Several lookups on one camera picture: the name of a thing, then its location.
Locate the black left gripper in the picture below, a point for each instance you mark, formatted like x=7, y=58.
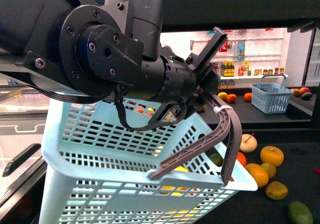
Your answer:
x=177, y=84

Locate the grey basket handle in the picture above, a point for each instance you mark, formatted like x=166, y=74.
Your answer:
x=229, y=126

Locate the light blue shopping basket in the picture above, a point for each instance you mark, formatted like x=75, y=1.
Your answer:
x=98, y=171

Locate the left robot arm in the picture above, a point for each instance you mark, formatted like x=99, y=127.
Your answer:
x=81, y=52

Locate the back shelf yellow lemon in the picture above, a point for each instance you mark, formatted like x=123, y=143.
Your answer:
x=223, y=96

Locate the back shelf orange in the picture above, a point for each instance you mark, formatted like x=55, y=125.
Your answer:
x=231, y=98

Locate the green lime upper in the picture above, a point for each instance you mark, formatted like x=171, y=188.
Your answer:
x=217, y=159

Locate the green lime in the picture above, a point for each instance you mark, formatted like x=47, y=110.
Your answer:
x=217, y=159
x=299, y=213

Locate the small blue basket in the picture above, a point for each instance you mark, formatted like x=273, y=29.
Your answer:
x=271, y=98

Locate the cream pear back right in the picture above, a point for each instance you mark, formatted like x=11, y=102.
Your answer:
x=248, y=143

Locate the plain orange centre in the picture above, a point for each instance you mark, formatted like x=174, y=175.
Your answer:
x=242, y=159

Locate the yellow orange apple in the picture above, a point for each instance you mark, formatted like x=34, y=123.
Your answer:
x=272, y=155

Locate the orange persimmon yellowish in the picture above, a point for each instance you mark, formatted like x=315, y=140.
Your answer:
x=258, y=173

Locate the olive green small fruit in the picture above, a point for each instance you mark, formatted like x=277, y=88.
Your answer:
x=270, y=169

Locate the olive brown lumpy fruit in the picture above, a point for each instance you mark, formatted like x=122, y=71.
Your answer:
x=276, y=191

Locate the glass top freezer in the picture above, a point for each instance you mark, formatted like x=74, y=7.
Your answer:
x=23, y=113

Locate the green lime front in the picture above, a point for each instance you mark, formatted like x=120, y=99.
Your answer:
x=299, y=213

